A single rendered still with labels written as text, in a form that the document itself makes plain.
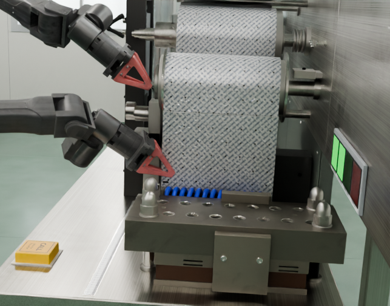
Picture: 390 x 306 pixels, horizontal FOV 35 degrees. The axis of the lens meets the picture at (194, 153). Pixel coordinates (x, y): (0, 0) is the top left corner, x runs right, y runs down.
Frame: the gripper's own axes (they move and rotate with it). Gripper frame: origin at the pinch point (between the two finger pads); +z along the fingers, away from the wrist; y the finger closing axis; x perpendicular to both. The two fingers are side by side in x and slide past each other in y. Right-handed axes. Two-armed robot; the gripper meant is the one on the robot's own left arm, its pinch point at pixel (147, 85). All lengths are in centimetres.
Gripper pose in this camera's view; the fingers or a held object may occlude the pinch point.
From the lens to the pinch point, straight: 135.1
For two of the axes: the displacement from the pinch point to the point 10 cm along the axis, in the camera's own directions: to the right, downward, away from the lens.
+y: 0.0, 3.2, -9.5
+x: 6.5, -7.2, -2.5
